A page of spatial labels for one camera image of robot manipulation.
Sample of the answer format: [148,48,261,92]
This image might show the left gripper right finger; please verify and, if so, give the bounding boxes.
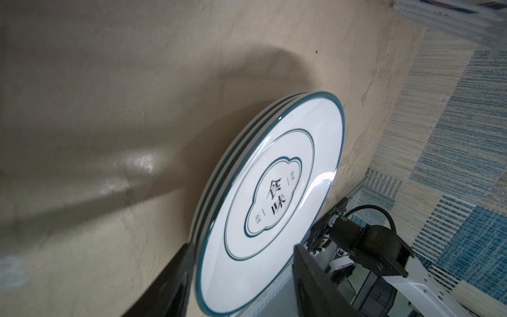
[293,244,359,316]

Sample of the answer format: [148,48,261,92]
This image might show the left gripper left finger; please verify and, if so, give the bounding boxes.
[124,243,195,317]

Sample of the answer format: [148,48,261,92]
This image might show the white round plate three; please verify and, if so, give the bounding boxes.
[195,92,345,316]

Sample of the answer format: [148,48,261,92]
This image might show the white round plate one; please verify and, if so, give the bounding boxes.
[188,92,305,242]

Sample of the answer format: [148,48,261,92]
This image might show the white round plate two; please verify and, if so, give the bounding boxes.
[190,92,308,252]

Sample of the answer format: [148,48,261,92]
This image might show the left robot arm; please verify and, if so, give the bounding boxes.
[125,205,470,316]

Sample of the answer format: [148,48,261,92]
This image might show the aluminium mounting rail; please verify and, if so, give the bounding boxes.
[235,169,376,316]

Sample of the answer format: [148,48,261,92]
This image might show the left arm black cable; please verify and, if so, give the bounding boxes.
[344,203,397,235]

